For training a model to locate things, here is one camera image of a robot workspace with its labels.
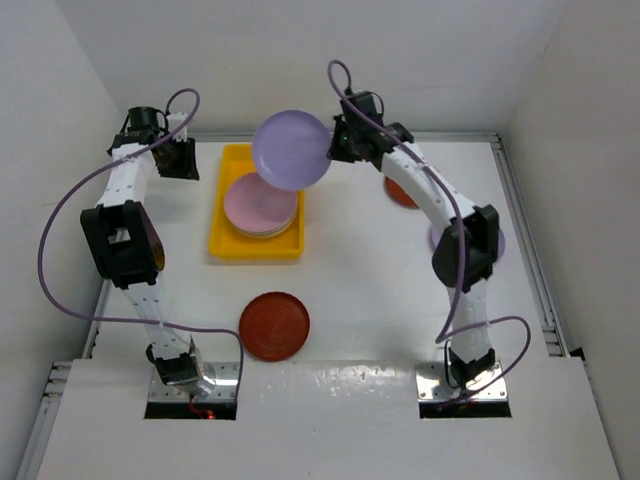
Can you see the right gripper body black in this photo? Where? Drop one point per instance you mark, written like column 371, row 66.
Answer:
column 343, row 141

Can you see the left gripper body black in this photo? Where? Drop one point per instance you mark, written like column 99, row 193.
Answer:
column 176, row 159

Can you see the purple plate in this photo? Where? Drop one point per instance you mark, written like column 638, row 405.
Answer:
column 289, row 150
column 500, row 247

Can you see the red plate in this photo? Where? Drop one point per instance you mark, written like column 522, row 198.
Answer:
column 398, row 195
column 274, row 326

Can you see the pink plate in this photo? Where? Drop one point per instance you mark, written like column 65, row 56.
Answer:
column 253, row 204

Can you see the cream white plate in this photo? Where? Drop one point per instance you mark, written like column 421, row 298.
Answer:
column 264, row 234

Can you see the red plate front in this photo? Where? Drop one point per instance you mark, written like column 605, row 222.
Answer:
column 274, row 326

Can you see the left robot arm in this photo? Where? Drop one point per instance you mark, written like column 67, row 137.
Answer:
column 128, row 251

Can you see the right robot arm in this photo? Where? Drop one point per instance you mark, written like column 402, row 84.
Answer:
column 468, row 244

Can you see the yellow plastic bin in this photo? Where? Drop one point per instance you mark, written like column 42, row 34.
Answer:
column 226, row 242

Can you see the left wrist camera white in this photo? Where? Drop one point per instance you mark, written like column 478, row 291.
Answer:
column 177, row 123

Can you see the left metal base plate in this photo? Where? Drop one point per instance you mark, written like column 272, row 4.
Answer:
column 218, row 386

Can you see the metal base plate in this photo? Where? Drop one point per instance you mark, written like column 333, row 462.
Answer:
column 218, row 386
column 432, row 387

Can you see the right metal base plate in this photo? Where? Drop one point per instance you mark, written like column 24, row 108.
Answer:
column 432, row 387

